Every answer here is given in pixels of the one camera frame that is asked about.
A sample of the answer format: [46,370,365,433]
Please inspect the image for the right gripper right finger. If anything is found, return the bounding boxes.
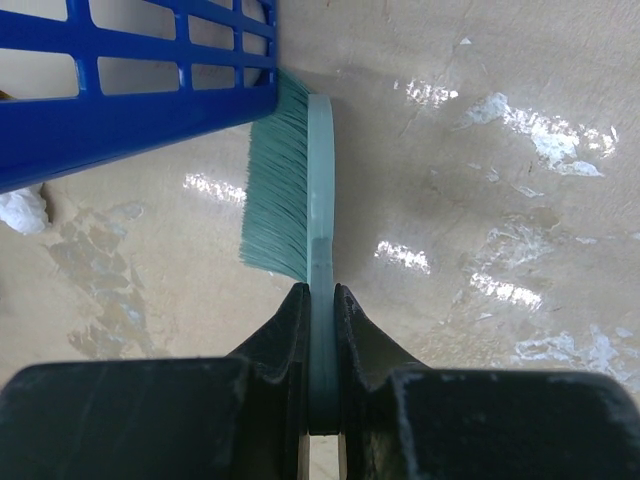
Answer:
[334,285,639,479]

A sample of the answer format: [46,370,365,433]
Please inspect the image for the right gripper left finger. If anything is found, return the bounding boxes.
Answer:
[1,283,309,479]

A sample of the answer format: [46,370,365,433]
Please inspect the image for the mint green hand brush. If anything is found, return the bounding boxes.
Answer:
[239,70,340,435]

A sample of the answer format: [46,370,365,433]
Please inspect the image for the white paper scrap centre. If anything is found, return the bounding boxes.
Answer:
[1,184,51,235]

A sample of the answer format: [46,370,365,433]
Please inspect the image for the blue plastic shopping basket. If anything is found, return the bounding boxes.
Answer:
[1,1,278,192]

